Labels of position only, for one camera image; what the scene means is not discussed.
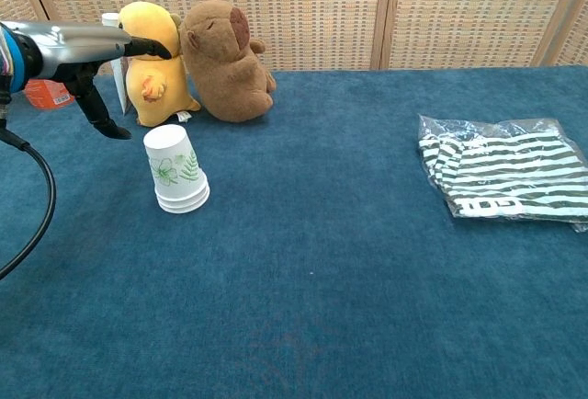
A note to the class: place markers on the woven wooden folding screen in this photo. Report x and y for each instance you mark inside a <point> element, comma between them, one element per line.
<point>321,8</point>

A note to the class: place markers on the striped garment in plastic bag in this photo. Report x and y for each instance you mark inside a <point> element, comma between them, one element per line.
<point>505,174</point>

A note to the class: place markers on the orange tub with red lid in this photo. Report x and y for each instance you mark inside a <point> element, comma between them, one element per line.
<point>46,93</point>

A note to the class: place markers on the brown capybara plush toy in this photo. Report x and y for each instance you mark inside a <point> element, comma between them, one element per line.
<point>227,72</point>

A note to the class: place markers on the paper cup blue flower text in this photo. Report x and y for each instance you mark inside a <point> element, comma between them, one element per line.
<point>184,209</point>

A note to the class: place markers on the paper cup navy flower fern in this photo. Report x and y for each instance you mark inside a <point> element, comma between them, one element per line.
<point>184,201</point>

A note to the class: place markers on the yellow plush toy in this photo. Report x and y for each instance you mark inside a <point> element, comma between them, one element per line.
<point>156,82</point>

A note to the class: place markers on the blue tablecloth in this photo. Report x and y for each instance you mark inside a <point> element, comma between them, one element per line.
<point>321,256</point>

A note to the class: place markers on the paper cup green flower print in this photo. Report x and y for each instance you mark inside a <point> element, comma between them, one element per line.
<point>172,164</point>

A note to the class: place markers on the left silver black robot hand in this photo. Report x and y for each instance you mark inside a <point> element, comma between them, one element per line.
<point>69,47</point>

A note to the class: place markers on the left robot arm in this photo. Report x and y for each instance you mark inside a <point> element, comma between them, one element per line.
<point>7,65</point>

